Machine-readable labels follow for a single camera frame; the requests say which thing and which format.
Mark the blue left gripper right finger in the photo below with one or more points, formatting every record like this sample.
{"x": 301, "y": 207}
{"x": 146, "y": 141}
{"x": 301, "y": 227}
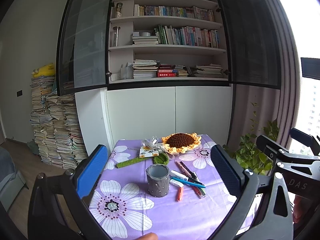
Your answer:
{"x": 228, "y": 169}

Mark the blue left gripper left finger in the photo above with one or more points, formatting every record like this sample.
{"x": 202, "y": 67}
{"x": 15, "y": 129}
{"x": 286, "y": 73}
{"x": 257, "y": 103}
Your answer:
{"x": 89, "y": 170}

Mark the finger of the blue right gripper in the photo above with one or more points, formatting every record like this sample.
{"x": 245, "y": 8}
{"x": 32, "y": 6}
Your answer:
{"x": 305, "y": 139}

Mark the red capped clear pen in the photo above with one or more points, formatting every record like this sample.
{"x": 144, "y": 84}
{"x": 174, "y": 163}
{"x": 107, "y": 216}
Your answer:
{"x": 199, "y": 191}

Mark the black pen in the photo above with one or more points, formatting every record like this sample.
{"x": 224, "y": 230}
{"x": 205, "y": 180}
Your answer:
{"x": 194, "y": 178}

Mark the blue pen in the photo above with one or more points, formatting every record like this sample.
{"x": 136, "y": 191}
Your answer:
{"x": 188, "y": 183}

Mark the pink patterned pen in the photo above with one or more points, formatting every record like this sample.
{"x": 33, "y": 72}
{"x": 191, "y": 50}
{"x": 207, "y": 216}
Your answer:
{"x": 183, "y": 169}

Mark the orange highlighter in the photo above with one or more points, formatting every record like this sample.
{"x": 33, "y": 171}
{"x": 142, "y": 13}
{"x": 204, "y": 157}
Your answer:
{"x": 180, "y": 194}

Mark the white correction pen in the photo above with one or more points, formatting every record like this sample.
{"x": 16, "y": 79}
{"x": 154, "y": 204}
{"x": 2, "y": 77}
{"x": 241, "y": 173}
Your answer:
{"x": 178, "y": 175}

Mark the white eraser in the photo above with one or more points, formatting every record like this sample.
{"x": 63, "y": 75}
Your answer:
{"x": 176, "y": 183}

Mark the grey dotted pen holder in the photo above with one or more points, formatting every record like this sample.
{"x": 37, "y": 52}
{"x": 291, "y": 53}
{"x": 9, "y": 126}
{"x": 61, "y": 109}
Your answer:
{"x": 158, "y": 177}

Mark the person's left hand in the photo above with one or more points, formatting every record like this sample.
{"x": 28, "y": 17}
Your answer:
{"x": 148, "y": 236}

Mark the green potted plant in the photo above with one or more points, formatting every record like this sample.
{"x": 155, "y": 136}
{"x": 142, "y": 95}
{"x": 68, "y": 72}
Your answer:
{"x": 248, "y": 155}

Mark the green crochet stem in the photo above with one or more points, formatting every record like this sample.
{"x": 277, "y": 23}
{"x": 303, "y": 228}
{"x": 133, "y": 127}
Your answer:
{"x": 130, "y": 162}

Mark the grey curtain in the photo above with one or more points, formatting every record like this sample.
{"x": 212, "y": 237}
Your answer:
{"x": 279, "y": 105}

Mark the tall stack of books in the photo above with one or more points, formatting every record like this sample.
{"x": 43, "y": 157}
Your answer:
{"x": 55, "y": 124}

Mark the purple floral tablecloth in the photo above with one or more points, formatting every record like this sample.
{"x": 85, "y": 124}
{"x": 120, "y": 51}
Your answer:
{"x": 185, "y": 200}

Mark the sunflower gift card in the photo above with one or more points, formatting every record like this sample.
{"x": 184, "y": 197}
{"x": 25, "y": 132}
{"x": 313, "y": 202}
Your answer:
{"x": 146, "y": 152}

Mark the crochet sunflower head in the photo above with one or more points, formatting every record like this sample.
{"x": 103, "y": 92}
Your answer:
{"x": 180, "y": 143}

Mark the green crochet leaf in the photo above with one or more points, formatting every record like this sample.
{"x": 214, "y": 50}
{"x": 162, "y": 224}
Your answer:
{"x": 162, "y": 158}

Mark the clear ribbon bow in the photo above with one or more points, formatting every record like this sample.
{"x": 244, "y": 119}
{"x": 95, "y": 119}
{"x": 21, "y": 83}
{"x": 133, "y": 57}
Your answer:
{"x": 154, "y": 144}

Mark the grey sofa bed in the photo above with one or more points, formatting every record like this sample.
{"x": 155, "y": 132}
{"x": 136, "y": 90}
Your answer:
{"x": 12, "y": 180}

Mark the yellow plush toy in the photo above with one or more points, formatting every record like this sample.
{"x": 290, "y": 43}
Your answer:
{"x": 46, "y": 70}

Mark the glass cabinet door right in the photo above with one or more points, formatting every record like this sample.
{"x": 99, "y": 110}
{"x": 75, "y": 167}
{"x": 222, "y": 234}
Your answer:
{"x": 252, "y": 44}

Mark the glass cabinet door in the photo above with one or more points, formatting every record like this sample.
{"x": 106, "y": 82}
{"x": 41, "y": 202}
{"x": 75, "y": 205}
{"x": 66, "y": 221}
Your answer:
{"x": 252, "y": 44}
{"x": 81, "y": 58}

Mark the white bookshelf cabinet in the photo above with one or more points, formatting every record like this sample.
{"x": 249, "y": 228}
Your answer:
{"x": 188, "y": 33}

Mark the red book stack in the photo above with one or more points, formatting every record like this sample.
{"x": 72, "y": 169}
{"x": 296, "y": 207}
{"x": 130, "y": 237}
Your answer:
{"x": 167, "y": 71}

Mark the glass cabinet door left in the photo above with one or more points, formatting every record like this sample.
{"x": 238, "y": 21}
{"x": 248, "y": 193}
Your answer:
{"x": 81, "y": 58}

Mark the wall switch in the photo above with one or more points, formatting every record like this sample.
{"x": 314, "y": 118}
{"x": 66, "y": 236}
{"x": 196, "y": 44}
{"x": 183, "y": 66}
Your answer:
{"x": 19, "y": 93}

